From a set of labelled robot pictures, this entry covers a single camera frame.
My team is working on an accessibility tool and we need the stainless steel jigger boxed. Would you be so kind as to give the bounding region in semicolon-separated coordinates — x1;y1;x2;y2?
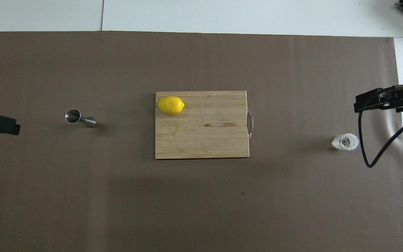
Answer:
65;108;97;128

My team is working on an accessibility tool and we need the yellow lemon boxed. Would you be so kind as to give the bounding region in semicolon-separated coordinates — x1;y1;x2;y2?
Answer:
156;96;185;116

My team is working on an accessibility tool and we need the metal cutting board handle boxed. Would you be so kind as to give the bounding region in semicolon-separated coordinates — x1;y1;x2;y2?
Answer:
246;108;254;139

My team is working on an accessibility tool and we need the wooden cutting board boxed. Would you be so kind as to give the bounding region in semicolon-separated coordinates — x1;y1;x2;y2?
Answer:
155;91;250;160

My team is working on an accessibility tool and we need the clear cut glass tumbler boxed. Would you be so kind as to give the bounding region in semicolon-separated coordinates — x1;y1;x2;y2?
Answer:
332;133;359;152

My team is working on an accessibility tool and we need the brown paper table mat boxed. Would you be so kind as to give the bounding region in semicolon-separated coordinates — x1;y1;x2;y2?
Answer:
0;31;403;252

